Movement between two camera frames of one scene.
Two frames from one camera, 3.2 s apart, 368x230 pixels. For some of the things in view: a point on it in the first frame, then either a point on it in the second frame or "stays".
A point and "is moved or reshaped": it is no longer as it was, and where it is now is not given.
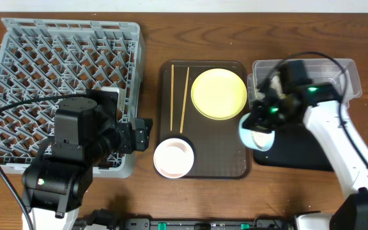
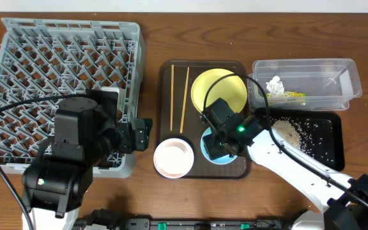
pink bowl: (174, 158) stays
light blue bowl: (254, 138) is moved or reshaped
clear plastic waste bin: (342, 73) stays
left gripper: (128, 137) stays
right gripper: (260, 118) → (212, 144)
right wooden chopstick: (184, 98) stays
